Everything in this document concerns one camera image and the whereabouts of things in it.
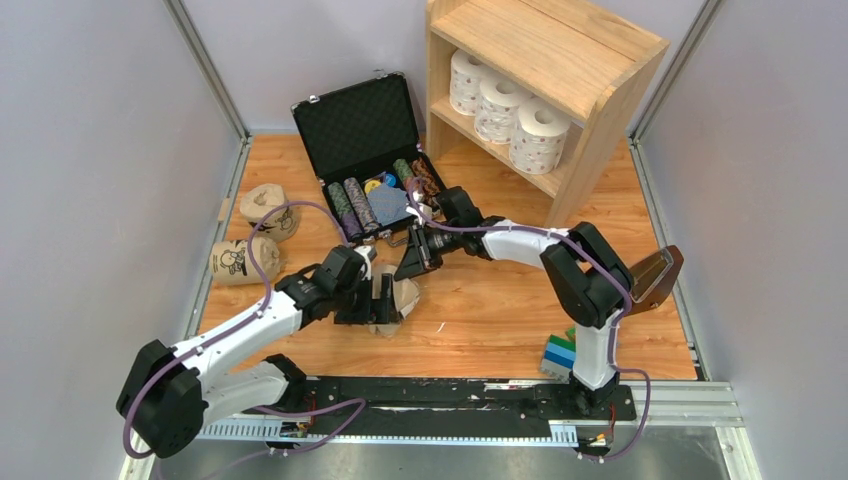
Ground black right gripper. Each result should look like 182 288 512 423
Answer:
394 224 461 283

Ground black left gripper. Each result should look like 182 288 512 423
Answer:
333 272 401 324

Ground brown roll labelled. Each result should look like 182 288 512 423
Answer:
368 264 420 337

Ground floral toilet roll two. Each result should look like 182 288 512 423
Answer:
509 97 571 175

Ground floral toilet roll one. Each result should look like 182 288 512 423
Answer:
474 75 533 145

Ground floral toilet roll three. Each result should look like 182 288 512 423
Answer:
449 49 492 117

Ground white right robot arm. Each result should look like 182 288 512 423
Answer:
395 187 633 418

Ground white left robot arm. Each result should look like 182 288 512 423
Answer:
116 246 399 459

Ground wooden shelf unit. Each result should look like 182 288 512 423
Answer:
425 1 670 226

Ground black poker chip case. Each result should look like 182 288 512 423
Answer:
291 71 446 244

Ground blue green block stack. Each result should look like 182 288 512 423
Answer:
539 335 577 383

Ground brown metronome with glass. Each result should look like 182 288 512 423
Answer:
629 245 684 315

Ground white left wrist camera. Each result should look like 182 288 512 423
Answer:
354 245 377 280

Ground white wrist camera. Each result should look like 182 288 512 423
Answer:
354 245 377 280
406 201 433 225

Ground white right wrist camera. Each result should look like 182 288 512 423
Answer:
406 201 433 225

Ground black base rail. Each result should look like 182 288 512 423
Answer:
272 376 637 438

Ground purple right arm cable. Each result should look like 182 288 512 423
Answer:
405 177 653 463

